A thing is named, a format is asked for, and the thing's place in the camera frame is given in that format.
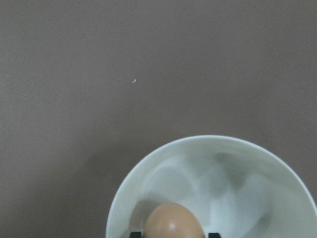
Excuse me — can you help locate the white ceramic bowl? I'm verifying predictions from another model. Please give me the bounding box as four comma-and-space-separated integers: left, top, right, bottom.
106, 135, 317, 238

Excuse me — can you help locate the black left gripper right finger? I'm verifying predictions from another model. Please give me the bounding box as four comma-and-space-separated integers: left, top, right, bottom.
208, 233, 220, 238

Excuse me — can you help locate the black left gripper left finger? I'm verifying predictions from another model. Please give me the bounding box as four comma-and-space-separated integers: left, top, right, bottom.
129, 232, 142, 238

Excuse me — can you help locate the brown egg from bowl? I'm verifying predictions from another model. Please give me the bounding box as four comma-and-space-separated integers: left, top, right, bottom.
143, 203, 205, 238

